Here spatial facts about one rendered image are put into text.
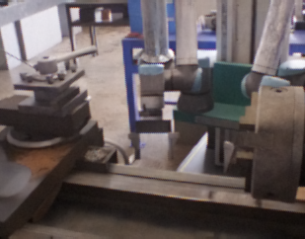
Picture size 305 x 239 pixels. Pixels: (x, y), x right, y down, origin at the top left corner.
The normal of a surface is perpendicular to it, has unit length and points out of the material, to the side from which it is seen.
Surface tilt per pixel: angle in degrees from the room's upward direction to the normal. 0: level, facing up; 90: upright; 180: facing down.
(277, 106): 26
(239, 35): 90
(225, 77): 90
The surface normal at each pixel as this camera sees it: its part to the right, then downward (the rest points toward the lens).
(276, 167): -0.29, 0.31
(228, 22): -0.47, 0.41
